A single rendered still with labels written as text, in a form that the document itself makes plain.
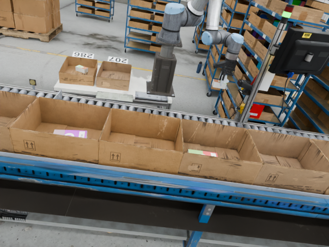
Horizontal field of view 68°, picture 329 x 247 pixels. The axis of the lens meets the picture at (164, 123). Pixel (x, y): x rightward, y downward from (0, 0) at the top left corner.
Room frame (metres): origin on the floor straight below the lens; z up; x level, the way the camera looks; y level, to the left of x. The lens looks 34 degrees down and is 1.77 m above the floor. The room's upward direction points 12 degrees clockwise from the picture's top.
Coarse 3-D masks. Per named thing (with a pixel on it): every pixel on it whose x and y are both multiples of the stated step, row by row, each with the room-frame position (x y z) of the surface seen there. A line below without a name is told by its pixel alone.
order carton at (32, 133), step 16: (32, 112) 1.00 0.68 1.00; (48, 112) 1.09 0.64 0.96; (64, 112) 1.10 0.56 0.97; (80, 112) 1.10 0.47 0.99; (96, 112) 1.11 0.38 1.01; (16, 128) 0.80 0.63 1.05; (32, 128) 0.98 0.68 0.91; (48, 128) 1.03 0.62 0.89; (64, 128) 1.06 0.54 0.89; (80, 128) 1.10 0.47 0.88; (96, 128) 1.11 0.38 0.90; (16, 144) 0.80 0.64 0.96; (32, 144) 0.80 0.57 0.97; (48, 144) 0.81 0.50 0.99; (64, 144) 0.82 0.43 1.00; (80, 144) 0.83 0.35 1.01; (96, 144) 0.84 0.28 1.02; (80, 160) 0.83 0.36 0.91; (96, 160) 0.84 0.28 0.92
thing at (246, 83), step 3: (240, 81) 1.82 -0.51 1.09; (243, 81) 1.83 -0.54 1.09; (246, 81) 1.84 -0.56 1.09; (249, 81) 1.86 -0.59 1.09; (237, 84) 1.84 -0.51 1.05; (240, 84) 1.81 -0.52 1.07; (243, 84) 1.81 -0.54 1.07; (246, 84) 1.82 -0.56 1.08; (249, 84) 1.82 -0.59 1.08; (243, 87) 1.82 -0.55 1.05; (246, 87) 1.82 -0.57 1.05; (249, 87) 1.82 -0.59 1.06; (243, 90) 1.83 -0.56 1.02; (246, 90) 1.83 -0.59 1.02
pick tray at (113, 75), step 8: (104, 64) 2.24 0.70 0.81; (112, 64) 2.26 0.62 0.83; (120, 64) 2.27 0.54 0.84; (128, 64) 2.28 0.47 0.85; (104, 72) 2.18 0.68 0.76; (112, 72) 2.22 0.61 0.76; (120, 72) 2.26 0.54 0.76; (128, 72) 2.28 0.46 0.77; (96, 80) 1.87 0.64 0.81; (104, 80) 1.88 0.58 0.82; (112, 80) 1.89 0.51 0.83; (120, 80) 1.90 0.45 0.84; (128, 80) 2.11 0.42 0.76; (112, 88) 1.89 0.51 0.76; (120, 88) 1.90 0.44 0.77; (128, 88) 1.92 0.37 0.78
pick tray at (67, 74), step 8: (64, 64) 2.02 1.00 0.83; (72, 64) 2.18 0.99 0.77; (80, 64) 2.20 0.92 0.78; (88, 64) 2.22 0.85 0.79; (96, 64) 2.12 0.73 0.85; (64, 72) 1.99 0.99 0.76; (72, 72) 2.04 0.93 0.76; (80, 72) 2.07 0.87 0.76; (88, 72) 2.11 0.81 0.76; (96, 72) 2.15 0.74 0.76; (64, 80) 1.81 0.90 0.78; (72, 80) 1.83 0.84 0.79; (80, 80) 1.84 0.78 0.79; (88, 80) 1.86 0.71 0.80
